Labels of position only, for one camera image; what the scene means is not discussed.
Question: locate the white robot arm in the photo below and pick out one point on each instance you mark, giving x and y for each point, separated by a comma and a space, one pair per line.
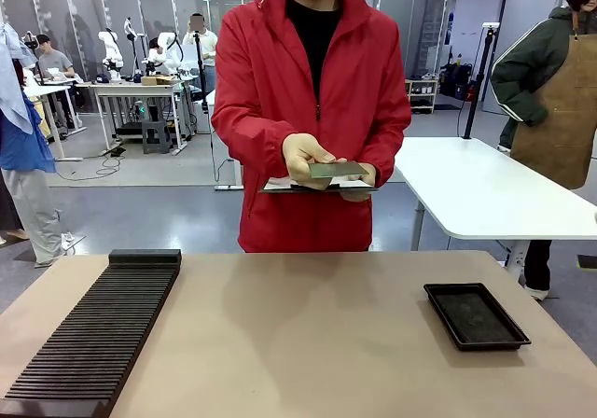
165, 45
111, 49

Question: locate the person in brown apron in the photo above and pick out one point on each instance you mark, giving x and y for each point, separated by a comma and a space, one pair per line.
559, 110

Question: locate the white rounded table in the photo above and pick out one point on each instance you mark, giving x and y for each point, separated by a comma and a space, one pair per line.
466, 180

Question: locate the person's left forearm red sleeve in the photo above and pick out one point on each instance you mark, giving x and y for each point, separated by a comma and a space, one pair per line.
392, 157

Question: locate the white desk with cardboard box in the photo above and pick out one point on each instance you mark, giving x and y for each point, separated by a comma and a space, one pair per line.
135, 87

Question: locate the black tripod stand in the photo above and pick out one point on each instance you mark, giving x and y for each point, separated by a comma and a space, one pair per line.
200, 68

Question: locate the white paper sheet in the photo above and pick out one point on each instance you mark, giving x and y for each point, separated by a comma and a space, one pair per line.
280, 184

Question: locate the person in red jacket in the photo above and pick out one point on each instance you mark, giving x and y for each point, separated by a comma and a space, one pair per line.
280, 63

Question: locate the person's right hand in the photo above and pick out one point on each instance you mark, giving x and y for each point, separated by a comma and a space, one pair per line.
298, 157

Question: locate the black equipment bags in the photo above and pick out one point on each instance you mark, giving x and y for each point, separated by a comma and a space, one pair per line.
457, 82

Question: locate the black clipboard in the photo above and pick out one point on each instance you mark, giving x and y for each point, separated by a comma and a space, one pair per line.
280, 190

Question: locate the person's right forearm red sleeve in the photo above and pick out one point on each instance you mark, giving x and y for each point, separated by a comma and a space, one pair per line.
247, 133

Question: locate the black pole with white top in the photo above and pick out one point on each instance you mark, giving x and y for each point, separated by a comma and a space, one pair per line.
480, 73

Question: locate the low wooden shelf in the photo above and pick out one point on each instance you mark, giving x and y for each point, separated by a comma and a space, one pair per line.
422, 87

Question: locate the flat cardboard box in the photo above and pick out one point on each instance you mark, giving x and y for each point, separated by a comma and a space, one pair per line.
156, 80

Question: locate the black slotted PCB rack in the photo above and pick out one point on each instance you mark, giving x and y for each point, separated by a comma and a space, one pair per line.
93, 334

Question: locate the light blue hanging cloth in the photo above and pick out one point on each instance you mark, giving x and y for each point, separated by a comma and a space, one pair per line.
11, 73

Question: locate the white height-adjustable desk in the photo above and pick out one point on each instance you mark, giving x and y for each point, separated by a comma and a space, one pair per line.
46, 90

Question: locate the green PCB board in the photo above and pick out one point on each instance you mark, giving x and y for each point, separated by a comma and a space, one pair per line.
338, 170

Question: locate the slim white stand device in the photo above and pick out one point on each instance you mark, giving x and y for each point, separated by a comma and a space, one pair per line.
130, 35

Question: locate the person in blue shirt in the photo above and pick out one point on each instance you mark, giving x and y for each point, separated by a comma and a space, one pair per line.
23, 152

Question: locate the seated person grey shirt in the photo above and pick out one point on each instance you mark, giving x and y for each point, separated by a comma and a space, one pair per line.
53, 63

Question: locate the black rectangular tray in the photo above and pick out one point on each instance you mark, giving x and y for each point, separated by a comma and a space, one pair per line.
476, 317

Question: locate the grey step stool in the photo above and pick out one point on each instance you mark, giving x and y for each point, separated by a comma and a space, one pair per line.
155, 135

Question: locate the person's left hand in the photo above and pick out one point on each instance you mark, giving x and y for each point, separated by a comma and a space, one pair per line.
371, 175

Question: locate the standing person white shirt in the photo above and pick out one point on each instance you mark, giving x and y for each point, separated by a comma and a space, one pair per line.
207, 40

